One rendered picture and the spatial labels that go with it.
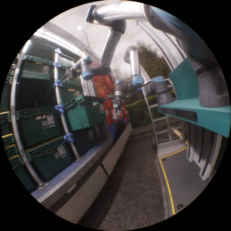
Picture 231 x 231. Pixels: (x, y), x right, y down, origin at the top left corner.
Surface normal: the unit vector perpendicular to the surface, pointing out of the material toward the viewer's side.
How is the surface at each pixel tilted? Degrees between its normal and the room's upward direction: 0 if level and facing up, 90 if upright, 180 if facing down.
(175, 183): 0
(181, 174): 0
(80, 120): 90
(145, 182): 0
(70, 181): 90
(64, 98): 91
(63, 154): 94
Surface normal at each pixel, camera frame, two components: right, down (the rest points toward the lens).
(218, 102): -0.93, 0.32
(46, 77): 0.90, -0.25
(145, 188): -0.32, -0.95
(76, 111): -0.30, 0.19
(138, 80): 0.14, -0.01
